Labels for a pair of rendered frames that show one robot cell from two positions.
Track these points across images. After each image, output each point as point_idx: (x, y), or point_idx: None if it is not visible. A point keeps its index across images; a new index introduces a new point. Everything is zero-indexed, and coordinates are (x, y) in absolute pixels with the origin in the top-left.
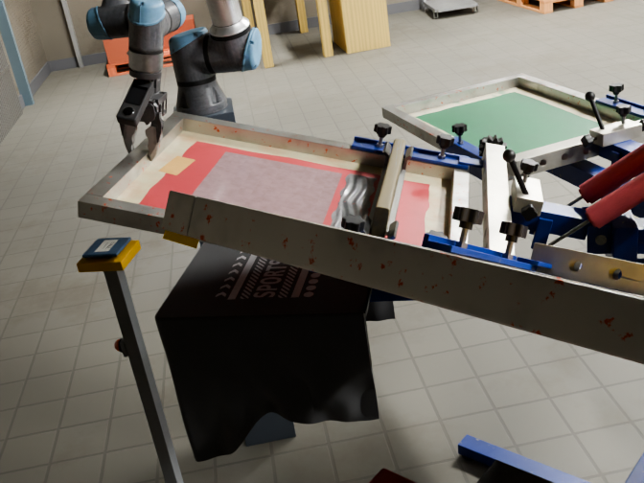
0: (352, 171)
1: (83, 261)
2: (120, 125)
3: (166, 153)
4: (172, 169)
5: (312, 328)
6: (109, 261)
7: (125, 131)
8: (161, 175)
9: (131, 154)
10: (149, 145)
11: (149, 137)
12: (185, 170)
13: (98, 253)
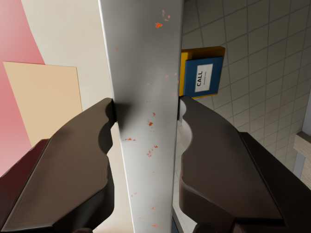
0: None
1: (219, 53)
2: (295, 180)
3: (118, 168)
4: (48, 98)
5: None
6: (191, 54)
7: (240, 150)
8: (40, 33)
9: (163, 57)
10: (99, 122)
11: (90, 150)
12: (14, 110)
13: (207, 60)
